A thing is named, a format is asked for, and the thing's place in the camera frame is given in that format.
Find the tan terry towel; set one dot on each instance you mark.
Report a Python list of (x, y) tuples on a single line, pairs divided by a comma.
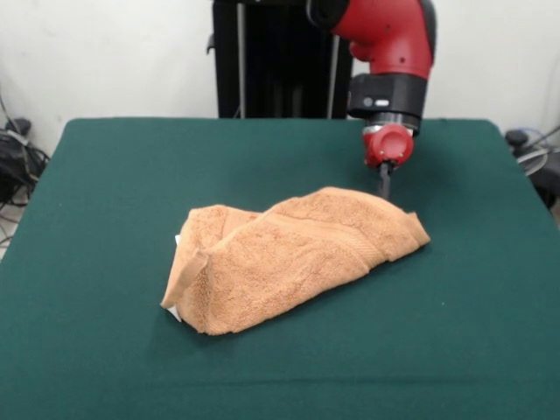
[(284, 271)]

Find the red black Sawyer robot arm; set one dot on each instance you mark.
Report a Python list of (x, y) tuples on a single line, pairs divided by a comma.
[(394, 44)]

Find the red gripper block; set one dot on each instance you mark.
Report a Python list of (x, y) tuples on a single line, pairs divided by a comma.
[(389, 146)]

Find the dark green table cloth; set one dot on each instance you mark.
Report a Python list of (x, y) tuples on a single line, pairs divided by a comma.
[(131, 175)]

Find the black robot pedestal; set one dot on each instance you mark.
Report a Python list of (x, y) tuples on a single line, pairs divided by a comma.
[(271, 57)]

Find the black plug adapter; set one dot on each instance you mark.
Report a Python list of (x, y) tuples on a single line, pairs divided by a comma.
[(19, 126)]

